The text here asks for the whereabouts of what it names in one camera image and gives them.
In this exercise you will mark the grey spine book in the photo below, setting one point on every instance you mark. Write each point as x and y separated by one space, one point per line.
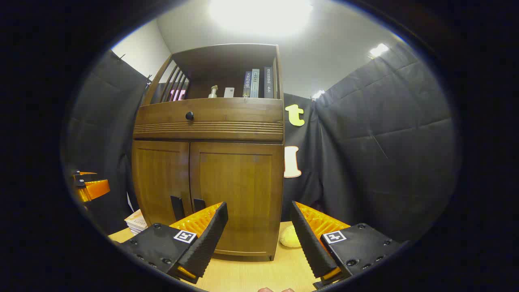
255 83

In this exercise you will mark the pale yellow plush toy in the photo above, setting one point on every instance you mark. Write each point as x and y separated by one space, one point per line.
290 238

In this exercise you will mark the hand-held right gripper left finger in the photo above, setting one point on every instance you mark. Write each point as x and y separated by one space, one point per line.
211 235

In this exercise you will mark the wooden shoe cabinet door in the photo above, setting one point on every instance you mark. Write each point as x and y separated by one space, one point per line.
160 178
239 178

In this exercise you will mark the wooden double-door shoe cabinet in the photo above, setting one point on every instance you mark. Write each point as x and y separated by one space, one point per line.
211 132

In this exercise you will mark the dark spine book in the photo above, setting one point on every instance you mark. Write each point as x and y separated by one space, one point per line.
268 83

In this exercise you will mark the small spot lamp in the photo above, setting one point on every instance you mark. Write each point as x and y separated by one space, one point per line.
378 50
318 94

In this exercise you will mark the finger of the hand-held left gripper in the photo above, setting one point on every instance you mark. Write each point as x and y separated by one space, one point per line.
95 190
87 174

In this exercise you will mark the small white box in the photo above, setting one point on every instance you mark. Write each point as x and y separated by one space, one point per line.
229 92

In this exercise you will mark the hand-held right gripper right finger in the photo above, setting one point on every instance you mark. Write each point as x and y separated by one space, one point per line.
310 243

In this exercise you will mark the blue spine book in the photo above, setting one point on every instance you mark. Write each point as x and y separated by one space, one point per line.
247 85

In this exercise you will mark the black backdrop cloth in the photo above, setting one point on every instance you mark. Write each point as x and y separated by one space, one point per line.
385 142

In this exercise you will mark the cream cover book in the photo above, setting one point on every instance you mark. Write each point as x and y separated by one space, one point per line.
136 219

